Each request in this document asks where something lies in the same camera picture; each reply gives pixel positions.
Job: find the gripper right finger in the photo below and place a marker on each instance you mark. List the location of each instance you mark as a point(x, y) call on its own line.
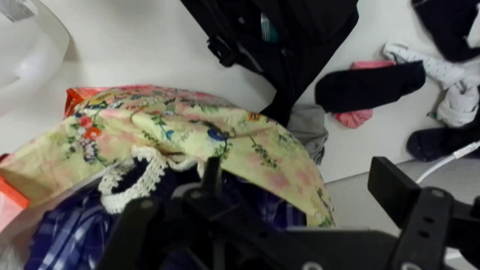
point(423, 217)

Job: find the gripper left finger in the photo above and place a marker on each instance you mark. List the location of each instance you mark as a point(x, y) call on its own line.
point(150, 232)

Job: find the blue plaid clothing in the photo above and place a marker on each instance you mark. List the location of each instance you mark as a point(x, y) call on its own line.
point(71, 232)

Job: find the yellow floral fabric bag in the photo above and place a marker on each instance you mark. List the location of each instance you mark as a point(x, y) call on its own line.
point(210, 150)

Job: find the navy garment with white lace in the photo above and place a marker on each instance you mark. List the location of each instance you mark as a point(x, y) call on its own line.
point(131, 187)

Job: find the dark navy sock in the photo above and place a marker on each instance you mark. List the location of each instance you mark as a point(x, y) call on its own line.
point(431, 144)

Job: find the white ribbed sock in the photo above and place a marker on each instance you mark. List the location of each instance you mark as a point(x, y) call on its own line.
point(459, 105)

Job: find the pink sock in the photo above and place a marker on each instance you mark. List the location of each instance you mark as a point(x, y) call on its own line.
point(354, 118)

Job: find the black sock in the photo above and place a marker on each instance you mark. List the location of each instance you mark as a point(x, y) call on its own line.
point(367, 86)

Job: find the grey cloth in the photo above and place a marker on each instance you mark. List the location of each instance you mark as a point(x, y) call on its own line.
point(309, 127)

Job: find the white dotted sock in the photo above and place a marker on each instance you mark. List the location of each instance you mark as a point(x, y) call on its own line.
point(435, 67)

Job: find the dark navy garment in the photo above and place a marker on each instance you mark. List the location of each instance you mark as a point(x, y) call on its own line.
point(446, 26)

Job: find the black backpack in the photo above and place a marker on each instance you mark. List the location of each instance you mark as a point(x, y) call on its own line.
point(300, 45)

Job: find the white plastic basin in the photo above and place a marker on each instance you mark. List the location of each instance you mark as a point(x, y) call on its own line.
point(30, 48)

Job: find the teal item in backpack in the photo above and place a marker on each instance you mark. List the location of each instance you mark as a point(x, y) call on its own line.
point(269, 30)

